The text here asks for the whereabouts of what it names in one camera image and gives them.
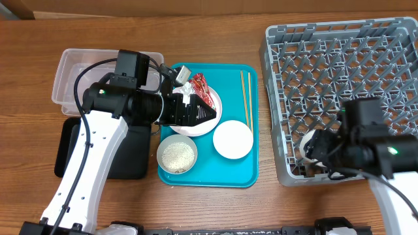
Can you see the white tissue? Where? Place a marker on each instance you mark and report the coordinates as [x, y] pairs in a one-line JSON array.
[[187, 89]]

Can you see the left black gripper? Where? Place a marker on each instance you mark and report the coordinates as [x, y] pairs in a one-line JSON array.
[[178, 117]]

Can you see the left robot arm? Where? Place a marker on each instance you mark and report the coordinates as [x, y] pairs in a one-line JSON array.
[[137, 93]]

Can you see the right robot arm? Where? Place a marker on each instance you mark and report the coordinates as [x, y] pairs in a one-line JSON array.
[[363, 146]]

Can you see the white bowl upside down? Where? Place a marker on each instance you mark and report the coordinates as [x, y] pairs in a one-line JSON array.
[[233, 139]]

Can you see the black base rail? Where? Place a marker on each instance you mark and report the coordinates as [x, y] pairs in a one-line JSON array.
[[330, 225]]

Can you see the clear plastic bin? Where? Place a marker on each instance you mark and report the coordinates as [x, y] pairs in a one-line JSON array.
[[73, 62]]

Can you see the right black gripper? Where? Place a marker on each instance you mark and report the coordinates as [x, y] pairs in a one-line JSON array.
[[319, 150]]

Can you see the red snack wrapper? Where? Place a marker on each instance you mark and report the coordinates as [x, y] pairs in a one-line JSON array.
[[200, 87]]

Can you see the grey bowl of rice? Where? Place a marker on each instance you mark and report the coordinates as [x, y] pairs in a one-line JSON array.
[[177, 154]]

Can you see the grey dishwasher rack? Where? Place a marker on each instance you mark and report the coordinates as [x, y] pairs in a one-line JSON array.
[[310, 69]]

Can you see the black tray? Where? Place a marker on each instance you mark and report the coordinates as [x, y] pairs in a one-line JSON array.
[[130, 161]]

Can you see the wooden chopstick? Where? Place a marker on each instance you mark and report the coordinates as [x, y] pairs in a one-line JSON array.
[[244, 98], [250, 102]]

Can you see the right wooden chopstick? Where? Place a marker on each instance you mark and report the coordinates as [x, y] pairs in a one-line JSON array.
[[250, 102]]

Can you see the white round plate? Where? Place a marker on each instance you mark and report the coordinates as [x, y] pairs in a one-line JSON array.
[[207, 126]]

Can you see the left wooden chopstick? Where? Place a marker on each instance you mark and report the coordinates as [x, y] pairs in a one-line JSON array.
[[244, 98]]

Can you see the white cup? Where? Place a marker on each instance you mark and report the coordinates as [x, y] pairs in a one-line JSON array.
[[314, 146]]

